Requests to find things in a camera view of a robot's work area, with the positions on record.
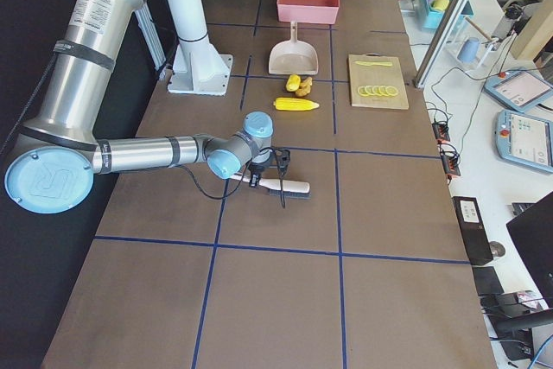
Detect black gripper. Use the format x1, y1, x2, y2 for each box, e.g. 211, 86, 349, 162
247, 149, 290, 188

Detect beige hand brush black bristles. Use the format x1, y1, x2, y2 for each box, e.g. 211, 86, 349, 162
231, 174, 311, 199

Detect yellow corn cob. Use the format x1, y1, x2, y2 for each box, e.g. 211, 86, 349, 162
273, 97, 320, 111

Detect beige plastic dustpan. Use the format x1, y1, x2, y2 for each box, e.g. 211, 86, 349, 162
268, 21, 319, 75

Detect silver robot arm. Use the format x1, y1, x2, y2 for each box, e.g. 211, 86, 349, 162
4, 0, 289, 214

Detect pink plastic bin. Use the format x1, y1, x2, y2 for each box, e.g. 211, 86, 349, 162
276, 0, 340, 25

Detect yellow-green plastic knife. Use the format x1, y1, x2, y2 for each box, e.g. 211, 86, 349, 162
354, 60, 393, 67

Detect wooden cutting board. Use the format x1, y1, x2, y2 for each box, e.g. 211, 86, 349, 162
348, 54, 410, 110

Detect black box with label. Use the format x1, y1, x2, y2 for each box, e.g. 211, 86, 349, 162
452, 196, 493, 266

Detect teal tray with blocks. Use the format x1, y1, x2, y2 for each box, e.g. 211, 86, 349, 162
415, 0, 452, 30

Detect near teach pendant tablet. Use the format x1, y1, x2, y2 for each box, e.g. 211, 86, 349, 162
495, 110, 552, 174

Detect teach pendant tablet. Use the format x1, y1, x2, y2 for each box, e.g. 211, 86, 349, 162
495, 110, 552, 174
484, 69, 552, 112

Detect far teach pendant tablet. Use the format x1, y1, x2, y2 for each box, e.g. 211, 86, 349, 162
484, 69, 552, 112

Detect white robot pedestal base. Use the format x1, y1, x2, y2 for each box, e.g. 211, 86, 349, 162
168, 0, 233, 96

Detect aluminium frame post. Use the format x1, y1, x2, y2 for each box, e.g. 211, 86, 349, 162
413, 0, 467, 88

